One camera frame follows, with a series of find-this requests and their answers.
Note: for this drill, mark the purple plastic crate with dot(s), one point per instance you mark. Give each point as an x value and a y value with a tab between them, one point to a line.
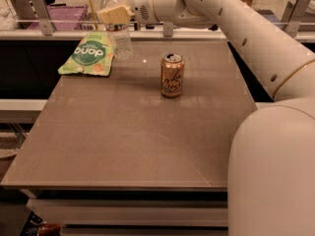
67	17

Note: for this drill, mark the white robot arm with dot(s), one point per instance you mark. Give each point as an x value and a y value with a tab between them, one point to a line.
271	169

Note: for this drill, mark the green rice chip bag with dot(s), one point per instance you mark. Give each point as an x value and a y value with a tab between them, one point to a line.
93	56

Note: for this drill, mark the glass railing with metal posts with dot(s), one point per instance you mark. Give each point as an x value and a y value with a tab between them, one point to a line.
10	22

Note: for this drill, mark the clear plastic water bottle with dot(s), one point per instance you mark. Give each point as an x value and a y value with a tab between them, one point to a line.
118	34

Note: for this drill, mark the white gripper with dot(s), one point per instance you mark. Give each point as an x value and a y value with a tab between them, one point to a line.
143	4

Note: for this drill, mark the yellow broom handle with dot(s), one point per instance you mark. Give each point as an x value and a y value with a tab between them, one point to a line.
91	3

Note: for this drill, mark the orange LaCroix soda can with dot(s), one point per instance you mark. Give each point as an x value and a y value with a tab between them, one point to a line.
171	74

